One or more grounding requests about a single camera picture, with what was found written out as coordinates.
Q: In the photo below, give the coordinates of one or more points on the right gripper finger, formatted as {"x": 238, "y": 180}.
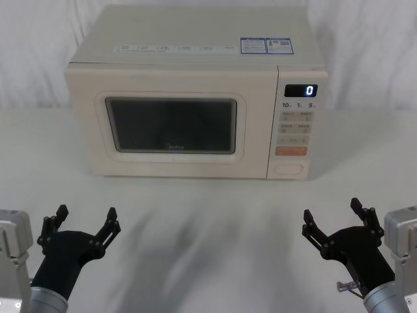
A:
{"x": 314, "y": 229}
{"x": 369, "y": 216}

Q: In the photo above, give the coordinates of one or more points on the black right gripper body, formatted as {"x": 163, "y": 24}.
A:
{"x": 358, "y": 247}

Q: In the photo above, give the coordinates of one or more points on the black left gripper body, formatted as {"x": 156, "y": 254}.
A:
{"x": 63, "y": 257}

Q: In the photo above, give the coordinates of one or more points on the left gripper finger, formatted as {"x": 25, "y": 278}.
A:
{"x": 49, "y": 225}
{"x": 109, "y": 228}

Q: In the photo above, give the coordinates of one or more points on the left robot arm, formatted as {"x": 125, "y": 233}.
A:
{"x": 13, "y": 247}

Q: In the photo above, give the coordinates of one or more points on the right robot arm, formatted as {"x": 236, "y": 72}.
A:
{"x": 402, "y": 234}

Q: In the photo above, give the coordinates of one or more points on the white table cloth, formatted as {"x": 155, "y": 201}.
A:
{"x": 208, "y": 234}

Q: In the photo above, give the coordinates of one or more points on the cream microwave oven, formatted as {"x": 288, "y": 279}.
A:
{"x": 182, "y": 78}

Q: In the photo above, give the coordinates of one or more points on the white curtain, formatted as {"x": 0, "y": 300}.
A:
{"x": 32, "y": 49}

